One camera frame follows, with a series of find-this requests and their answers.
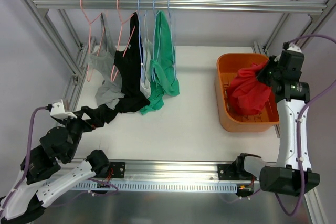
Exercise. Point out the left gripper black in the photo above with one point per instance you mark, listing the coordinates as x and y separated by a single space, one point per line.
85 115

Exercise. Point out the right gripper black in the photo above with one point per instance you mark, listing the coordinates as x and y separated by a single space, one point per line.
266 70

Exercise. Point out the red tank top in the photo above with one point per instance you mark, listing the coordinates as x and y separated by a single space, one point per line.
246 95

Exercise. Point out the green tank top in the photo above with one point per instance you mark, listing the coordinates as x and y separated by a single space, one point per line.
165 83

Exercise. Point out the light blue hanger with green top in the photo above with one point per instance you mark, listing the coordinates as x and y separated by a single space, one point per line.
155 40

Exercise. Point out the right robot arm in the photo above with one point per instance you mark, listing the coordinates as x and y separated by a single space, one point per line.
292 174

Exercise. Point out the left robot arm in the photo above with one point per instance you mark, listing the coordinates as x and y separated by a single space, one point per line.
30 195

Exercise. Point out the grey tank top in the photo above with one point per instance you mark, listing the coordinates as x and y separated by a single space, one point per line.
109 93

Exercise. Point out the white tank top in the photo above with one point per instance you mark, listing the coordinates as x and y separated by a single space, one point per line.
146 56

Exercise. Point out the black tank top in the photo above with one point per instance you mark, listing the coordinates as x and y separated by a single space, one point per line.
128 63

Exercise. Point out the light blue hanger with white top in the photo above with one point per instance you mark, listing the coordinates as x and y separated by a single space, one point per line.
139 37

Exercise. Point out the pink hanger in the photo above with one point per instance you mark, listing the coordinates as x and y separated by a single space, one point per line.
115 71
89 72

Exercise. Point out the pink hanger left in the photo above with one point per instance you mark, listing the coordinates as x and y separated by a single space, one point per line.
89 72

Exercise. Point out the orange plastic basket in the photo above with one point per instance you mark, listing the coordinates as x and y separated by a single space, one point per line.
227 67

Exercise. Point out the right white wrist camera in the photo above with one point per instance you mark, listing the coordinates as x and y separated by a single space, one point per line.
291 47

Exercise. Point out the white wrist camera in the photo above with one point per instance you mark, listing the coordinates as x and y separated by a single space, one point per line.
291 47
60 110

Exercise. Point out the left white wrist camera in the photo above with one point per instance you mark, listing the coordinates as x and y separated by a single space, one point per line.
60 110

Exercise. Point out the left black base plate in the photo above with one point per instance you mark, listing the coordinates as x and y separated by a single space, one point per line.
116 169

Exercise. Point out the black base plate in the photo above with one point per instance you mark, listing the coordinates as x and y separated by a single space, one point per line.
226 171
116 169

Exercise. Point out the front aluminium rail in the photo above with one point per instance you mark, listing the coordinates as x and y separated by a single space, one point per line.
175 171

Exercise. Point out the white slotted cable duct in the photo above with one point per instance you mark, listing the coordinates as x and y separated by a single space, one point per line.
216 187

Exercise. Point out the right aluminium frame post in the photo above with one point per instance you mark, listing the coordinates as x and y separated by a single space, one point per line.
296 25

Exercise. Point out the aluminium frame post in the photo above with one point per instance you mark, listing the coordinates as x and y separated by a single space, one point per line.
47 26
296 25

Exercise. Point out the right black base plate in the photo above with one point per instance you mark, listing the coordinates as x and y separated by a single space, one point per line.
226 171

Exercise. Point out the aluminium hanging rail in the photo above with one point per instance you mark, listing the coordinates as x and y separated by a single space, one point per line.
286 7

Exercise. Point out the left aluminium frame post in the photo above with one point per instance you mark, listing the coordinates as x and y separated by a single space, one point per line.
47 26

